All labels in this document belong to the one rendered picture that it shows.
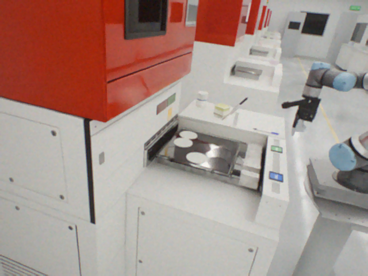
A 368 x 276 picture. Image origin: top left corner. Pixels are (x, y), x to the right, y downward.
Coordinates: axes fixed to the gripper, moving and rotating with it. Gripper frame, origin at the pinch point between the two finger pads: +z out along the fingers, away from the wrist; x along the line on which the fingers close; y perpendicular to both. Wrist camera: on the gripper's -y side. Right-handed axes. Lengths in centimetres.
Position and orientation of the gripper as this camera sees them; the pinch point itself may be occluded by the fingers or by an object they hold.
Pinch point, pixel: (292, 132)
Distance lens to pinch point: 143.2
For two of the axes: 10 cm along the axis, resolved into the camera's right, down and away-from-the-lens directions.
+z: -1.5, 9.1, 3.9
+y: 8.2, 3.4, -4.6
